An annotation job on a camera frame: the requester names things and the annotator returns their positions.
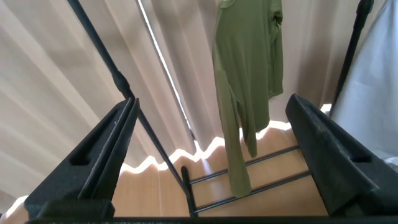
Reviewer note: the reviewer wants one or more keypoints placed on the green long-sleeved shirt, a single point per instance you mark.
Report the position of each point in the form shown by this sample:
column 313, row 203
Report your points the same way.
column 248, row 62

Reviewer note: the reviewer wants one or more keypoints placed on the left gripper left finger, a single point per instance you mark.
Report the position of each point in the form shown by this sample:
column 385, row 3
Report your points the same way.
column 62, row 193

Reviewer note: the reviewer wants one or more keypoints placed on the black clothes rack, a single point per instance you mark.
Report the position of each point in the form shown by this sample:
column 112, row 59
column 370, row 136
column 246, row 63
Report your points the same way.
column 119, row 84

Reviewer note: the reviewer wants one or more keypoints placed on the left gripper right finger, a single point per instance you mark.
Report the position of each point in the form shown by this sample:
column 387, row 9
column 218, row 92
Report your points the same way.
column 335, row 168

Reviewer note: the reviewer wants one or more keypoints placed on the pale grey shorts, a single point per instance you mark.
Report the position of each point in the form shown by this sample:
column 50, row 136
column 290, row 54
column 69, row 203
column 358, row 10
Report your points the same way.
column 373, row 77

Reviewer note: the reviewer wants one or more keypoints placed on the beige curtain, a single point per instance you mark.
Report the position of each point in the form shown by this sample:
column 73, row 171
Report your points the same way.
column 46, row 77

